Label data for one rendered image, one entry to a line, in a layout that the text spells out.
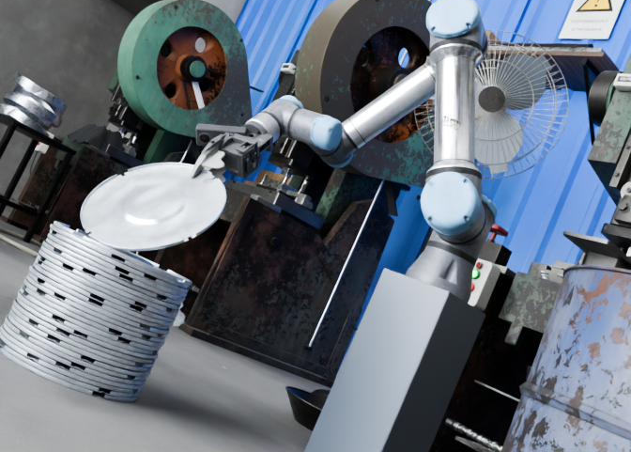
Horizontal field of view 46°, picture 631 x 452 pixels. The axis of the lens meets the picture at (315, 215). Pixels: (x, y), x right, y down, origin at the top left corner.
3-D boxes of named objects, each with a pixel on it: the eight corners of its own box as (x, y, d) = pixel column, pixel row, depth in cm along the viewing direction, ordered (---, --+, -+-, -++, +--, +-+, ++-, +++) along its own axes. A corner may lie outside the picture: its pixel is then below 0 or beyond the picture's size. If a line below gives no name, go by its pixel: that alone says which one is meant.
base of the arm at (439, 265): (447, 291, 157) (465, 248, 158) (392, 271, 167) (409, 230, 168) (478, 310, 168) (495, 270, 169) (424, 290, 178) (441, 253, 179)
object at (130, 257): (136, 266, 128) (138, 261, 129) (23, 210, 141) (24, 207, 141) (215, 295, 154) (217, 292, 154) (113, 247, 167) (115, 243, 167)
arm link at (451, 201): (486, 244, 160) (488, 17, 175) (476, 226, 147) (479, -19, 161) (431, 245, 164) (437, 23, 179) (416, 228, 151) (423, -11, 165)
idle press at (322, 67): (192, 344, 280) (379, -58, 300) (96, 281, 357) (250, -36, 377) (435, 432, 373) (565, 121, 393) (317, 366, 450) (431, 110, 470)
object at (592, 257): (591, 286, 193) (610, 238, 194) (545, 272, 204) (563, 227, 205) (630, 315, 209) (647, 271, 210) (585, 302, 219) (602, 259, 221)
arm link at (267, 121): (253, 108, 173) (253, 138, 178) (240, 116, 170) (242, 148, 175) (280, 117, 170) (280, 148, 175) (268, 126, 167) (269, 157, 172)
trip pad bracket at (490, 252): (478, 302, 219) (503, 241, 222) (454, 293, 227) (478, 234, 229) (489, 308, 223) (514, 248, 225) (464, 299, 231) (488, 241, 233)
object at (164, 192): (121, 272, 135) (120, 269, 134) (58, 201, 153) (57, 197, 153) (253, 210, 148) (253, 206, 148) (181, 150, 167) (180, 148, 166)
